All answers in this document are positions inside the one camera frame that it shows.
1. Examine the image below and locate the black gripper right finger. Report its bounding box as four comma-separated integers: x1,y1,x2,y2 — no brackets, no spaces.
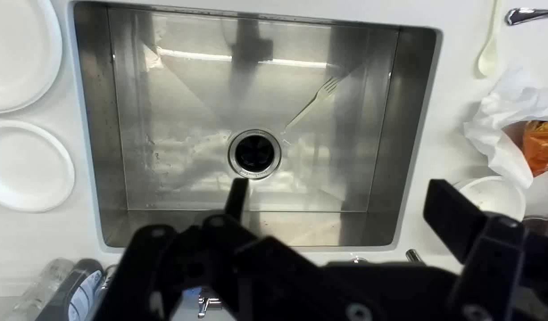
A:
424,177,531,321

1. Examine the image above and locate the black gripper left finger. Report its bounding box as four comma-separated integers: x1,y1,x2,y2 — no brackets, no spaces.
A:
94,177,263,321

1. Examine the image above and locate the white tissue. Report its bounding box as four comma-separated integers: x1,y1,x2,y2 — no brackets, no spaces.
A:
463,65,548,191

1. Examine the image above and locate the medium white plate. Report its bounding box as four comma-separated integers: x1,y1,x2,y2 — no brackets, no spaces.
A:
0,118,78,214

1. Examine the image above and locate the large white plate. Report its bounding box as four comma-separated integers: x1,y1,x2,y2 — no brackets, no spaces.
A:
0,0,65,116

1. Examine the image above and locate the tall chrome faucet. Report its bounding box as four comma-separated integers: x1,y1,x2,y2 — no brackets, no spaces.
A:
195,288,224,318

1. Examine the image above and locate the white bowl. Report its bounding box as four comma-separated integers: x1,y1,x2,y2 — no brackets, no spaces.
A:
454,175,529,223

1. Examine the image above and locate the small chrome faucet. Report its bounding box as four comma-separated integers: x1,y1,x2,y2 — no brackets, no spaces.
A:
404,248,429,268

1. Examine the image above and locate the black sink drain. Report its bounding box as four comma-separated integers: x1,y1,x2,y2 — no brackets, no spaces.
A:
227,127,285,181

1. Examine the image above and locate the stainless steel sink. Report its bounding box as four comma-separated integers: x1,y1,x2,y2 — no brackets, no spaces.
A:
70,0,445,252

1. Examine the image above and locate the white plastic fork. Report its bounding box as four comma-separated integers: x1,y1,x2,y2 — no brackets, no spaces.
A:
281,74,347,136

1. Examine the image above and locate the metal spoon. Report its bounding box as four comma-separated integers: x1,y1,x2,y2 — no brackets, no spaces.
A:
504,6,548,27

